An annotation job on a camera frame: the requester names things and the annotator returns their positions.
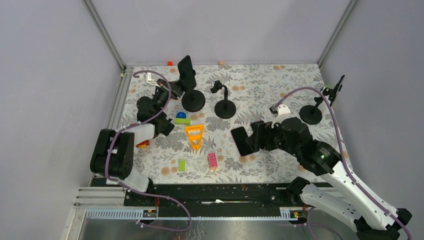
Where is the red yellow toy truck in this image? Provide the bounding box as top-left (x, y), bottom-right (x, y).
top-left (135, 140), bottom-right (150, 149)

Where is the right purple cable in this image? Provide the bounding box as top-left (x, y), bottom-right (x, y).
top-left (269, 87), bottom-right (413, 240)

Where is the long green block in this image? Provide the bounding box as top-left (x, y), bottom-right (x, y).
top-left (174, 118), bottom-right (191, 126)

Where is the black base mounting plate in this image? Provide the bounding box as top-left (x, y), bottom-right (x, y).
top-left (123, 183), bottom-right (305, 218)

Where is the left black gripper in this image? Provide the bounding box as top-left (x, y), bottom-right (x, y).
top-left (152, 78), bottom-right (191, 119)

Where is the floral patterned table mat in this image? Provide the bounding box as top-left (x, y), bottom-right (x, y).
top-left (133, 64), bottom-right (325, 184)

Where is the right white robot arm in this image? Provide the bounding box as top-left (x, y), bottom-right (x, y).
top-left (245, 117), bottom-right (412, 240)

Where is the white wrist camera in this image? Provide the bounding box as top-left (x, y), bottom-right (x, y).
top-left (269, 103), bottom-right (291, 128)
top-left (144, 72), bottom-right (160, 87)

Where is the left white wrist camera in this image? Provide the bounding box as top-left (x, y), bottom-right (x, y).
top-left (144, 72), bottom-right (160, 87)

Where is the blue arch block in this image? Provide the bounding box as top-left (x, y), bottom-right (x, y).
top-left (176, 111), bottom-right (187, 119)

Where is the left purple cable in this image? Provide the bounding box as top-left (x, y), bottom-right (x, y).
top-left (104, 70), bottom-right (193, 232)

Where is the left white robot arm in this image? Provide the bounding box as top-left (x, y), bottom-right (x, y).
top-left (90, 79), bottom-right (184, 206)

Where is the black phone purple case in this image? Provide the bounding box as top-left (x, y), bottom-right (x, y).
top-left (230, 126), bottom-right (254, 157)

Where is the purple cable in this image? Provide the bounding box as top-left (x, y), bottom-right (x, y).
top-left (104, 70), bottom-right (193, 232)
top-left (269, 87), bottom-right (413, 240)

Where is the orange triangular plastic frame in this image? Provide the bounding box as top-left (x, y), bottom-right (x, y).
top-left (184, 124), bottom-right (204, 151)

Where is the black pole stand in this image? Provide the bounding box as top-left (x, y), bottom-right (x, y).
top-left (299, 96), bottom-right (324, 125)
top-left (210, 80), bottom-right (237, 119)

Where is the pink studded toy brick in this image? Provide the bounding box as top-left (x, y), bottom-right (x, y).
top-left (207, 152), bottom-right (218, 171)

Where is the small green block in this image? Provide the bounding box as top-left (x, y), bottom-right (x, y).
top-left (178, 159), bottom-right (186, 172)

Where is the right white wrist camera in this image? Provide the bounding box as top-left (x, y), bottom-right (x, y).
top-left (269, 103), bottom-right (291, 128)

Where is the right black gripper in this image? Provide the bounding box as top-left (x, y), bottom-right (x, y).
top-left (245, 121), bottom-right (301, 157)

